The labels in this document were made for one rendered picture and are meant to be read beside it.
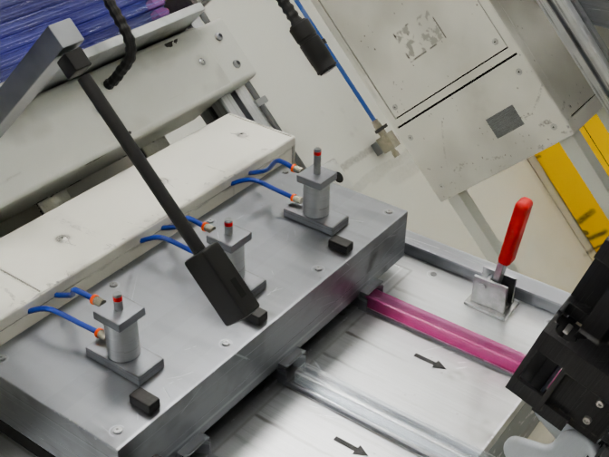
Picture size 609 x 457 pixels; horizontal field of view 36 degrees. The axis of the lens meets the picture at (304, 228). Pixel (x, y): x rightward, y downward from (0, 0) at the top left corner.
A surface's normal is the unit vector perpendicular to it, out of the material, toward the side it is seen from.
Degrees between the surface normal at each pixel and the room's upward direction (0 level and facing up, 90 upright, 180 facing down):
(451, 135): 90
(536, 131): 90
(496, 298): 90
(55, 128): 90
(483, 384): 44
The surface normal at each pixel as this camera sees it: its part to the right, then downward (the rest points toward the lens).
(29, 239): 0.01, -0.83
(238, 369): 0.81, 0.34
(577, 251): 0.59, -0.34
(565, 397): -0.59, 0.44
